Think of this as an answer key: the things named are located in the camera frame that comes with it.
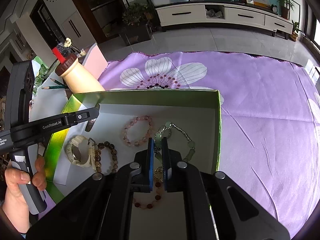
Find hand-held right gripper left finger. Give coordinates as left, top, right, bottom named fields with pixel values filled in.
left=26, top=137, right=154, bottom=240

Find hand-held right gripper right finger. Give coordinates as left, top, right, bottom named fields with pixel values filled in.
left=161, top=137, right=291, bottom=240

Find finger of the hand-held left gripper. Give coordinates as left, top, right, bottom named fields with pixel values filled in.
left=66, top=104, right=101, bottom=129

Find silver bangle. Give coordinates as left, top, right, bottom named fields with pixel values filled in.
left=84, top=110, right=99, bottom=133

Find brown wooden bead bracelet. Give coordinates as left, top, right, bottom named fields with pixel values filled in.
left=93, top=141, right=118, bottom=174

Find silver jade necklace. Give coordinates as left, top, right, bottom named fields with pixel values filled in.
left=153, top=121, right=197, bottom=163

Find pink red bead bracelet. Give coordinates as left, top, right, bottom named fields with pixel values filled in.
left=132, top=180, right=166, bottom=210

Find cream wrist watch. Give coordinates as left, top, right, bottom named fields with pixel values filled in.
left=65, top=135, right=99, bottom=173

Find green cardboard box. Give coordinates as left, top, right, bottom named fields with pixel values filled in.
left=46, top=88, right=225, bottom=205

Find person's left hand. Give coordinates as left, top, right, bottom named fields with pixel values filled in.
left=4, top=154, right=48, bottom=234

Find cream bottle-shaped pen holder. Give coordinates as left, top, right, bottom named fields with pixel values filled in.
left=55, top=55, right=106, bottom=93

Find green white carton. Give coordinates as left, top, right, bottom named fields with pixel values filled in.
left=32, top=56, right=51, bottom=93

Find grey remote control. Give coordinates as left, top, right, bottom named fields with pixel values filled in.
left=56, top=43, right=72, bottom=57

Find purple floral cloth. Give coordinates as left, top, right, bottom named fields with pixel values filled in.
left=45, top=51, right=320, bottom=238

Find leafy plants on stand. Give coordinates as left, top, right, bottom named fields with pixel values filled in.
left=122, top=2, right=153, bottom=46

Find white tv cabinet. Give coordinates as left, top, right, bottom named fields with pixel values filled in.
left=155, top=1, right=294, bottom=39

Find small potted plant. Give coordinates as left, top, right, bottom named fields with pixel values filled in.
left=290, top=21, right=303, bottom=42

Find white desk calendar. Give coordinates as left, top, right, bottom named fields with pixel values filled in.
left=241, top=0, right=272, bottom=8

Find tall potted plant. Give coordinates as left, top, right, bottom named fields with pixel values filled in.
left=277, top=0, right=294, bottom=21

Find red handled tool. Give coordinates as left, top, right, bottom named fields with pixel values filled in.
left=52, top=47, right=64, bottom=63

